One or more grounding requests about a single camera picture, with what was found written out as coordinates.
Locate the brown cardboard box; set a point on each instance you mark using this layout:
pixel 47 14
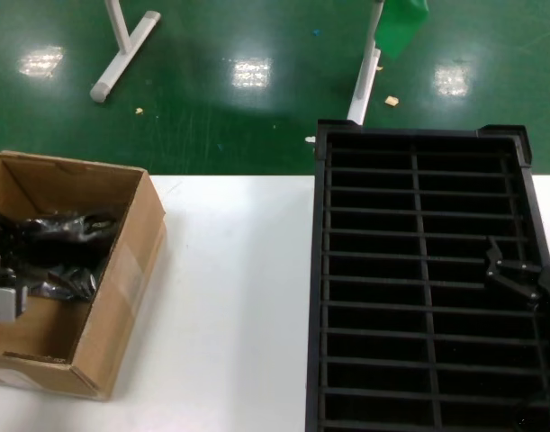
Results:
pixel 135 252

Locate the small white floor bit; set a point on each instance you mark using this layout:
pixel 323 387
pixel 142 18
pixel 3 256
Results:
pixel 309 139

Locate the grey antistatic bag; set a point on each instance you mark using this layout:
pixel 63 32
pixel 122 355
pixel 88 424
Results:
pixel 54 234

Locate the black slotted container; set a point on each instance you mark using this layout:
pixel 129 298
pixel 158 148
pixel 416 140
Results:
pixel 315 270

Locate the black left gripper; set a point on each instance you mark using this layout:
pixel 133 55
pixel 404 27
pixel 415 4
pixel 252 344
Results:
pixel 0 270

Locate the wrist camera on silver bracket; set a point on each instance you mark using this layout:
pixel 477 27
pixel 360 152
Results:
pixel 4 303

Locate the green tablecloth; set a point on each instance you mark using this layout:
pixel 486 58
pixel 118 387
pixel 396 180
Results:
pixel 400 27

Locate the large tan paper scrap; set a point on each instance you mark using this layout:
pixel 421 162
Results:
pixel 391 101

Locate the white T-foot table leg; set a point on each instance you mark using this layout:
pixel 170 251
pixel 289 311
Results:
pixel 363 85
pixel 117 67

